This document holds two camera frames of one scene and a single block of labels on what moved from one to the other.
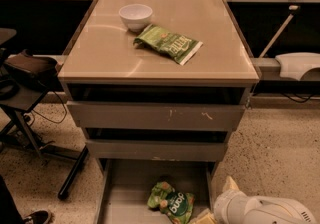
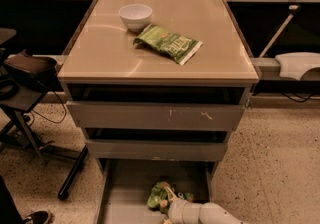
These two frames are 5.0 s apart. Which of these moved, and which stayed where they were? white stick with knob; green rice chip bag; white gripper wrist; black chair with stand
Moved: white gripper wrist
Stayed: green rice chip bag; white stick with knob; black chair with stand
